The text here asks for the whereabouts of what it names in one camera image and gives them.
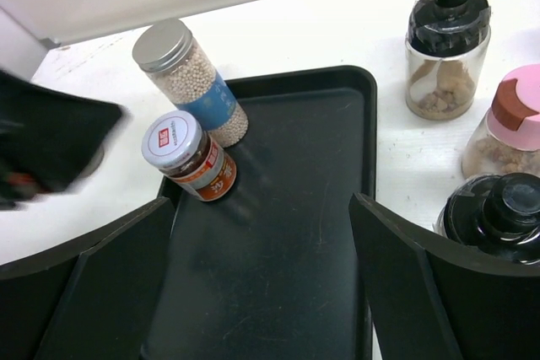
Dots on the black rectangular tray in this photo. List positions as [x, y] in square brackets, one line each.
[269, 271]

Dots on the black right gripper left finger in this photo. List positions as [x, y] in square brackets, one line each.
[92, 297]

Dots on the tall jar white beads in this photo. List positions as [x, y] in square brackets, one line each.
[169, 54]

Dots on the pink lid glass jar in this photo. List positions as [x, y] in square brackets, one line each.
[507, 138]

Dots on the orange label sauce jar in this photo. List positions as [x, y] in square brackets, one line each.
[177, 146]

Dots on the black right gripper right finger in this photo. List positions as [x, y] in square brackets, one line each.
[432, 298]

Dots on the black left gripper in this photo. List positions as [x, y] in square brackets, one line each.
[48, 138]

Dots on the black lid white powder jar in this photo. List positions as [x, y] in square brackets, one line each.
[495, 214]

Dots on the black knob lid spice jar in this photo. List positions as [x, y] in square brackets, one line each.
[446, 44]

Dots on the black top grinder bottle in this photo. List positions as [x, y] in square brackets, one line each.
[96, 161]

